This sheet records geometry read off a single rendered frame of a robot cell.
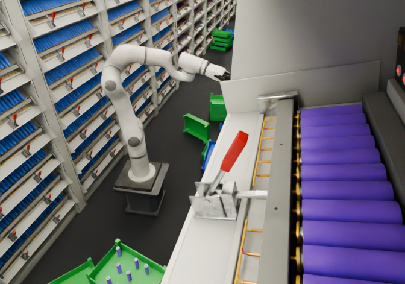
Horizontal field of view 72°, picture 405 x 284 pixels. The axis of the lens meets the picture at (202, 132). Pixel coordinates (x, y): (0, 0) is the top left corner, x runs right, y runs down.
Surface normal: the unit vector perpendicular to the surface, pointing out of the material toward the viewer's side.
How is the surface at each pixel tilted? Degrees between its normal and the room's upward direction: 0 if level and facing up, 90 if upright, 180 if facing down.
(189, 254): 16
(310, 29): 90
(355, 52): 90
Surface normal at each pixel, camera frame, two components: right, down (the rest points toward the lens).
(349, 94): -0.27, 0.55
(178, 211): 0.02, -0.82
